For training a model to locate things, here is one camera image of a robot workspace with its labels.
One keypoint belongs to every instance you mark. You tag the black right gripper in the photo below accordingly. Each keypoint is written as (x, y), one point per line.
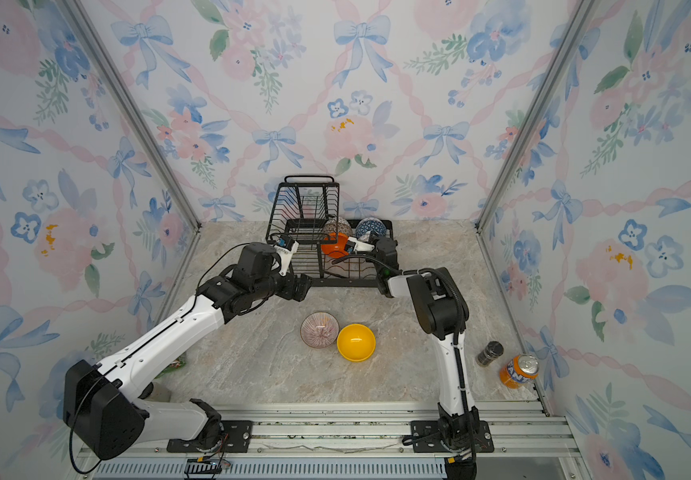
(381, 242)

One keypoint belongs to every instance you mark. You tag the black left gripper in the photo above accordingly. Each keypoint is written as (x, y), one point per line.
(303, 286)

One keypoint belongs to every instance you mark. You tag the blue triangle patterned bowl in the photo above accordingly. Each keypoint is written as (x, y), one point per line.
(370, 226)

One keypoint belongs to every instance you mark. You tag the orange plastic bowl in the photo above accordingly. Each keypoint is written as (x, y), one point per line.
(334, 245)

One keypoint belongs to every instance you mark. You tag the pink striped patterned bowl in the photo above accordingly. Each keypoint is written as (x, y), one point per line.
(319, 330)

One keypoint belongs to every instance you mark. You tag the brown floral patterned bowl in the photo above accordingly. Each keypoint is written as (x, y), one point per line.
(337, 226)

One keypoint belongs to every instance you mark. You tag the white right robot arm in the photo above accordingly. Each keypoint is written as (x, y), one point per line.
(442, 314)

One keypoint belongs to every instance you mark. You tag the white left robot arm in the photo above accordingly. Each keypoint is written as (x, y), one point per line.
(102, 402)

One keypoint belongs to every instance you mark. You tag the yellow plastic bowl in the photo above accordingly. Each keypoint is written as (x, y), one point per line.
(356, 343)

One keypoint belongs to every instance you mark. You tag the snack packet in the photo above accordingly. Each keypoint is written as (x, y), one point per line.
(174, 365)

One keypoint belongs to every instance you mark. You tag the dark spice jar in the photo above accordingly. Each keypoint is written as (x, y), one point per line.
(491, 352)

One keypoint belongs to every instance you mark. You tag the black wire dish rack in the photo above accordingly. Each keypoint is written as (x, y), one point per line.
(300, 207)

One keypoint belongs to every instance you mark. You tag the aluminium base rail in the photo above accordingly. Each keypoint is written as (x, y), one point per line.
(381, 440)

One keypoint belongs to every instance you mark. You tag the aluminium frame post right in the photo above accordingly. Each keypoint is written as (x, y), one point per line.
(543, 96)

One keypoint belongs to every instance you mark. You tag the aluminium frame post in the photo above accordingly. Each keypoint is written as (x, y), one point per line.
(543, 96)
(89, 38)

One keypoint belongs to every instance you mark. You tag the aluminium frame post left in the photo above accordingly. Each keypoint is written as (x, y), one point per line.
(89, 38)

